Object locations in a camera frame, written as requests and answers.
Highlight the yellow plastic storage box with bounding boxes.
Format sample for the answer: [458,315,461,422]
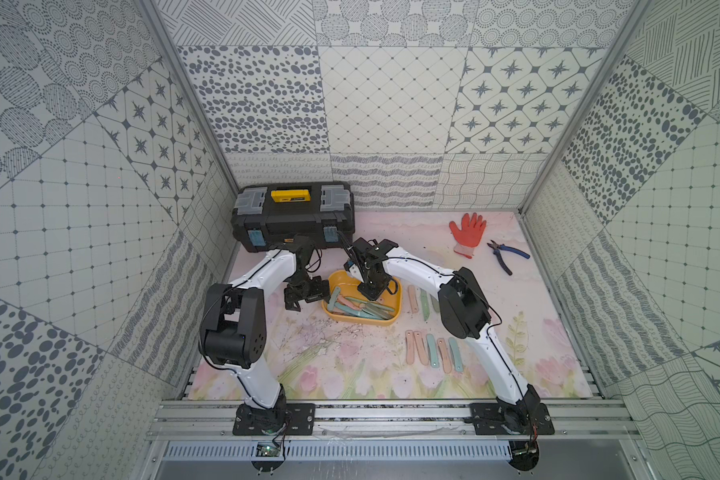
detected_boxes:
[321,271,402,326]

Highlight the grey green fruit knife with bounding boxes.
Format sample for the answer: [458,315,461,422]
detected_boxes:
[430,296,441,314]

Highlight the light teal knife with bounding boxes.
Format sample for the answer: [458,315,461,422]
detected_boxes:
[426,334,440,369]

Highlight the pale pink knife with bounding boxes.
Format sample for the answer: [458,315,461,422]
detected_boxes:
[405,330,416,365]

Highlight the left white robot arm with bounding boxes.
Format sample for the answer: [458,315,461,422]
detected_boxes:
[198,235,331,434]

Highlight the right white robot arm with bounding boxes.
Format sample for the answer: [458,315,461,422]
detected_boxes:
[344,238,555,439]

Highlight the teal fruit knife in box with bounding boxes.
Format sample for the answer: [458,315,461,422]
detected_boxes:
[333,303,391,321]

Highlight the black plastic toolbox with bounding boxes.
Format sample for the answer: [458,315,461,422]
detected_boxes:
[231,181,355,252]

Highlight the red work glove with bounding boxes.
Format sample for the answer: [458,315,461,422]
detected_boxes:
[449,212,487,259]

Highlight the floral pink table mat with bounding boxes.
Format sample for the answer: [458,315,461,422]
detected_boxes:
[264,211,593,401]

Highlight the blue handled pliers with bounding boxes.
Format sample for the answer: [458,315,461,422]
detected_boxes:
[487,240,531,276]

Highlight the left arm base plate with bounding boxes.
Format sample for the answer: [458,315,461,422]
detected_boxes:
[232,403,316,436]

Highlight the aluminium frame rail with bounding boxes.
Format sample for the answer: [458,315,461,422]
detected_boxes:
[147,398,639,440]

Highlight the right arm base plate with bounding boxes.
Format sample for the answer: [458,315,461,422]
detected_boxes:
[468,402,555,436]

